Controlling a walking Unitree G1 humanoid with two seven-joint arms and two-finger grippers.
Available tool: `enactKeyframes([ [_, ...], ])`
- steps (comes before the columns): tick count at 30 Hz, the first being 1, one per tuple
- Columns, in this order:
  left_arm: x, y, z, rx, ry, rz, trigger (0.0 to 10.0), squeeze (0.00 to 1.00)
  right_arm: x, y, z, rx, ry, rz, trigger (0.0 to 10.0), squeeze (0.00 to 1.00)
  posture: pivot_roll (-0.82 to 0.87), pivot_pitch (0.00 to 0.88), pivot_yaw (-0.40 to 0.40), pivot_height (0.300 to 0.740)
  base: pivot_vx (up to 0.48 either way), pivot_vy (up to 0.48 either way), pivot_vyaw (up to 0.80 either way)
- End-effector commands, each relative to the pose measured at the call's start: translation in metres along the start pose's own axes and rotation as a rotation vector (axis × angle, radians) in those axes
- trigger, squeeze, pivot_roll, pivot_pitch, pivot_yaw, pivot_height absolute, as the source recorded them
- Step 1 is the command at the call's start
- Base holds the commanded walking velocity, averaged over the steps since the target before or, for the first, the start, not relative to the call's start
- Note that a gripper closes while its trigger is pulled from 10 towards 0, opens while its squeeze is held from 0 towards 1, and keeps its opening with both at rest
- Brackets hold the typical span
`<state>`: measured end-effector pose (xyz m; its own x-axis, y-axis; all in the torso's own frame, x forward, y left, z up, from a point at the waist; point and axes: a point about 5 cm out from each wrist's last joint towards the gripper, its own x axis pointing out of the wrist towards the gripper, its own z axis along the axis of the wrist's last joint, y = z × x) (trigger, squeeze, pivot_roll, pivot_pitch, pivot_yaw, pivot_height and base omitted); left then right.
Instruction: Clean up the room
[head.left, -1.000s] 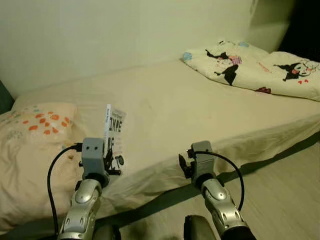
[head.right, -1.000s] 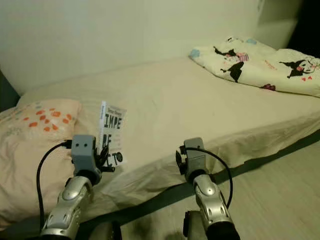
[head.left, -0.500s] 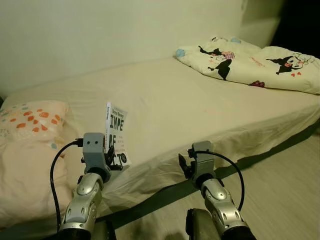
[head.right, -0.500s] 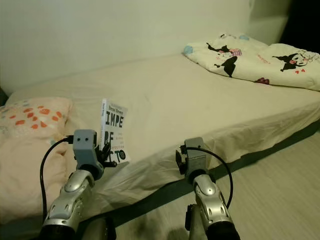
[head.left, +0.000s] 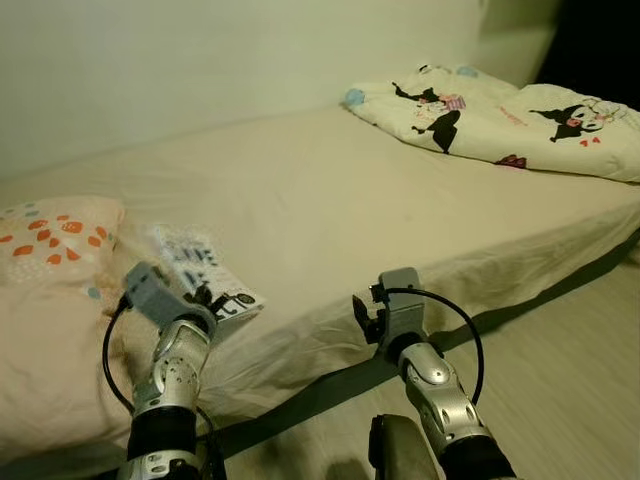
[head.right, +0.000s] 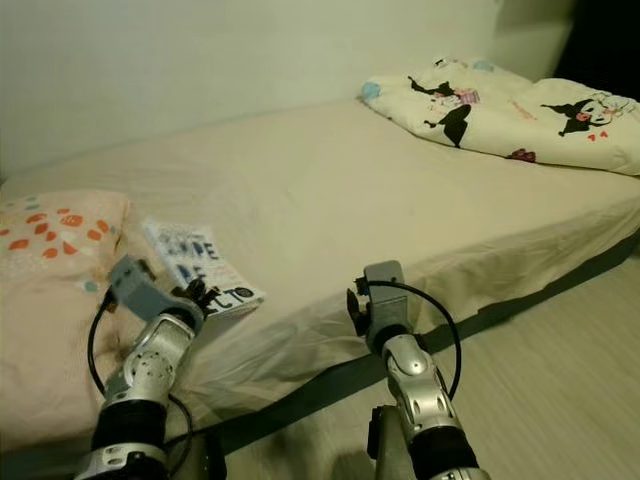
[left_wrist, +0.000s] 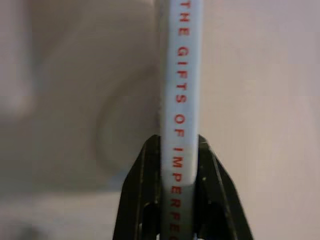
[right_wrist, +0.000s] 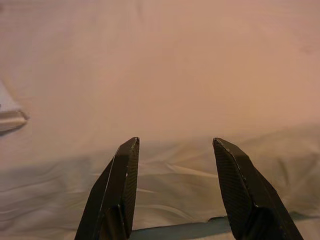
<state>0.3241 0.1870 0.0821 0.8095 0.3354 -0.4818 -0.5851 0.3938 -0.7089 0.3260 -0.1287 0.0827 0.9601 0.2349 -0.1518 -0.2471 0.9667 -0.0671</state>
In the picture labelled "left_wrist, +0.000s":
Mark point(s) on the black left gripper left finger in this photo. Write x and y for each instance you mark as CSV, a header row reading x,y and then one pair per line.
x,y
142,190

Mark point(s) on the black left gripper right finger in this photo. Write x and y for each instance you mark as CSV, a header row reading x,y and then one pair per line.
x,y
217,195

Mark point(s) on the white book with black letters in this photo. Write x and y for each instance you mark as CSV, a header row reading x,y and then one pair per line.
x,y
182,75

